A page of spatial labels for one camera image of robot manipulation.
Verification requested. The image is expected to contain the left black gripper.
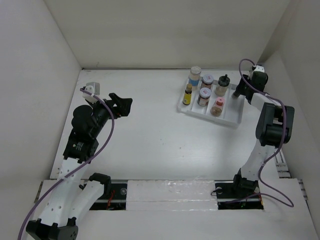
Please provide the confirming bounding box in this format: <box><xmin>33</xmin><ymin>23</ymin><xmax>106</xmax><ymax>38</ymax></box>
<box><xmin>88</xmin><ymin>92</ymin><xmax>132</xmax><ymax>138</ymax></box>

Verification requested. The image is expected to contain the black pepper grinder bottle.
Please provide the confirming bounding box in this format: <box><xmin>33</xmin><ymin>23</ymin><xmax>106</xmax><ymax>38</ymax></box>
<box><xmin>232</xmin><ymin>91</ymin><xmax>240</xmax><ymax>99</ymax></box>

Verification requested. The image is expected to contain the black lid cream jar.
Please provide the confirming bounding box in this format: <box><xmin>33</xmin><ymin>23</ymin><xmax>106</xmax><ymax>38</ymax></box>
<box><xmin>214</xmin><ymin>74</ymin><xmax>230</xmax><ymax>97</ymax></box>

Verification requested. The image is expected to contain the pink lid spice jar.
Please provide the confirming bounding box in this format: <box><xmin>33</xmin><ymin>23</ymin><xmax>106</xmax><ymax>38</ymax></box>
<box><xmin>210</xmin><ymin>97</ymin><xmax>225</xmax><ymax>117</ymax></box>

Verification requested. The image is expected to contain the white lid red logo jar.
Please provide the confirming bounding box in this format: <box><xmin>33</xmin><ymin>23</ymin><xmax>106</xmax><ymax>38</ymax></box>
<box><xmin>200</xmin><ymin>74</ymin><xmax>214</xmax><ymax>90</ymax></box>

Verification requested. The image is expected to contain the red logo dark jar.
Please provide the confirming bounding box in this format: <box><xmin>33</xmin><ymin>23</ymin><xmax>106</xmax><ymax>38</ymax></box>
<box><xmin>197</xmin><ymin>87</ymin><xmax>211</xmax><ymax>107</ymax></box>

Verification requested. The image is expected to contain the blue label silver lid jar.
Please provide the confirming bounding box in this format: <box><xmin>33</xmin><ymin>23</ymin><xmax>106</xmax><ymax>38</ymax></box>
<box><xmin>188</xmin><ymin>66</ymin><xmax>202</xmax><ymax>90</ymax></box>

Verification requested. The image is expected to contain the yellow label brown cap bottle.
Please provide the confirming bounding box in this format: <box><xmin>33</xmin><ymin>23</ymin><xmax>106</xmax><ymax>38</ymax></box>
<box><xmin>182</xmin><ymin>83</ymin><xmax>193</xmax><ymax>106</ymax></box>

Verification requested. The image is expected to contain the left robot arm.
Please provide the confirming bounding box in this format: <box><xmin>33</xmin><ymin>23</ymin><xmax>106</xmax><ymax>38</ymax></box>
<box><xmin>25</xmin><ymin>89</ymin><xmax>133</xmax><ymax>240</ymax></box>

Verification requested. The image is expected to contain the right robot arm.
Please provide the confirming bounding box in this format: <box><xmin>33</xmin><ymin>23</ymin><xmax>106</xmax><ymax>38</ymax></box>
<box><xmin>231</xmin><ymin>70</ymin><xmax>295</xmax><ymax>198</ymax></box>

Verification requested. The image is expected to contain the white divided organizer tray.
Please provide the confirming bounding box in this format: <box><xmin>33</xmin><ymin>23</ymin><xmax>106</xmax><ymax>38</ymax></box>
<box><xmin>177</xmin><ymin>79</ymin><xmax>245</xmax><ymax>127</ymax></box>

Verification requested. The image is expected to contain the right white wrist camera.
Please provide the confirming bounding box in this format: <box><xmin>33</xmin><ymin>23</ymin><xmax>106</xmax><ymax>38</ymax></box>
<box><xmin>249</xmin><ymin>65</ymin><xmax>265</xmax><ymax>75</ymax></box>

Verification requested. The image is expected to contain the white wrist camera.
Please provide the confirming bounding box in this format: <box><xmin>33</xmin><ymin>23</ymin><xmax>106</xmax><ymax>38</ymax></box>
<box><xmin>81</xmin><ymin>82</ymin><xmax>100</xmax><ymax>103</ymax></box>
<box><xmin>249</xmin><ymin>65</ymin><xmax>265</xmax><ymax>75</ymax></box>

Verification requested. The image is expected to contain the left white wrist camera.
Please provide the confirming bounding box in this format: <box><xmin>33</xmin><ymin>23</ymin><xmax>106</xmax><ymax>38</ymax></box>
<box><xmin>81</xmin><ymin>82</ymin><xmax>100</xmax><ymax>103</ymax></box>

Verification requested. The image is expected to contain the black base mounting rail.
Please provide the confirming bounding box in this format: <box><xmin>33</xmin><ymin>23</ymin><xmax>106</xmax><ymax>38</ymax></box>
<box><xmin>91</xmin><ymin>179</ymin><xmax>264</xmax><ymax>212</ymax></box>

